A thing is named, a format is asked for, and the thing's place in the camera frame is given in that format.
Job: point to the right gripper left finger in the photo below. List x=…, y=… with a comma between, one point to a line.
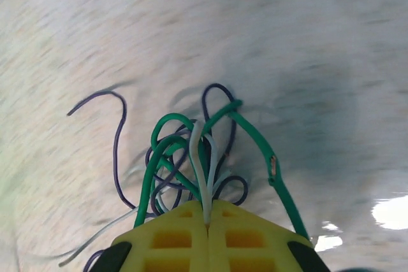
x=178, y=240

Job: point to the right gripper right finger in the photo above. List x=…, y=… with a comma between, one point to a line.
x=248, y=240

